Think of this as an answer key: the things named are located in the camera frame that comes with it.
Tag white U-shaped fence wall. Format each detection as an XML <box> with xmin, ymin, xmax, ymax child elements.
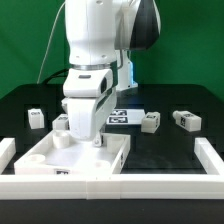
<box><xmin>0</xmin><ymin>138</ymin><xmax>224</xmax><ymax>200</ymax></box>

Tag white sheet with tags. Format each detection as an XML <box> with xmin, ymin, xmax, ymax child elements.
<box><xmin>107</xmin><ymin>109</ymin><xmax>145</xmax><ymax>125</ymax></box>

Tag black cables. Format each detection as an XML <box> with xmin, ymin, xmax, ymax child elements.
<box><xmin>44</xmin><ymin>68</ymin><xmax>70</xmax><ymax>85</ymax></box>

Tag white cable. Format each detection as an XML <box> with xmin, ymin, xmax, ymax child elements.
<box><xmin>36</xmin><ymin>1</ymin><xmax>66</xmax><ymax>84</ymax></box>

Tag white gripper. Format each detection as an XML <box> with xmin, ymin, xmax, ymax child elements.
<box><xmin>63</xmin><ymin>69</ymin><xmax>117</xmax><ymax>147</ymax></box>

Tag white square tabletop panel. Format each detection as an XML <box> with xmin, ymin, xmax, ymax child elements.
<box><xmin>14</xmin><ymin>130</ymin><xmax>130</xmax><ymax>176</ymax></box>

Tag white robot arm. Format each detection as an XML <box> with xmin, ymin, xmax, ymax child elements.
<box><xmin>63</xmin><ymin>0</ymin><xmax>161</xmax><ymax>141</ymax></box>

